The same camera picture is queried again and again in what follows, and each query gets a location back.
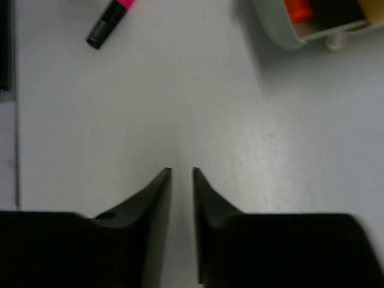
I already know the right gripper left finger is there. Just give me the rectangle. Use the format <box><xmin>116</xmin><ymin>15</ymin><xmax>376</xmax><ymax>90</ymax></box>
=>
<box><xmin>1</xmin><ymin>168</ymin><xmax>172</xmax><ymax>287</ymax></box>

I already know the yellow drawer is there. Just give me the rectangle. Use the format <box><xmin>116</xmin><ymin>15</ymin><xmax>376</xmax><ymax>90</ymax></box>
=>
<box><xmin>358</xmin><ymin>0</ymin><xmax>384</xmax><ymax>24</ymax></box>

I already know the pink highlighter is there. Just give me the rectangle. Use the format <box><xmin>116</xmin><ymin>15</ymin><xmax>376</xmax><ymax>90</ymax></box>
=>
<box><xmin>85</xmin><ymin>0</ymin><xmax>135</xmax><ymax>50</ymax></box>

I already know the orange highlighter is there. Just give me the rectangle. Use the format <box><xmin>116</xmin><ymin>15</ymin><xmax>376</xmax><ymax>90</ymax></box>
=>
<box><xmin>284</xmin><ymin>0</ymin><xmax>313</xmax><ymax>23</ymax></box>

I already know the grey bottom drawer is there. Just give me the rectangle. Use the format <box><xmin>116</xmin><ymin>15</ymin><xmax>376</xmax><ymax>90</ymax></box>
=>
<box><xmin>253</xmin><ymin>1</ymin><xmax>368</xmax><ymax>50</ymax></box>

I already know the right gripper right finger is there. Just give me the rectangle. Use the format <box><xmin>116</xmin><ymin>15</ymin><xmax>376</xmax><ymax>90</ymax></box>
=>
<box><xmin>193</xmin><ymin>168</ymin><xmax>383</xmax><ymax>287</ymax></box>

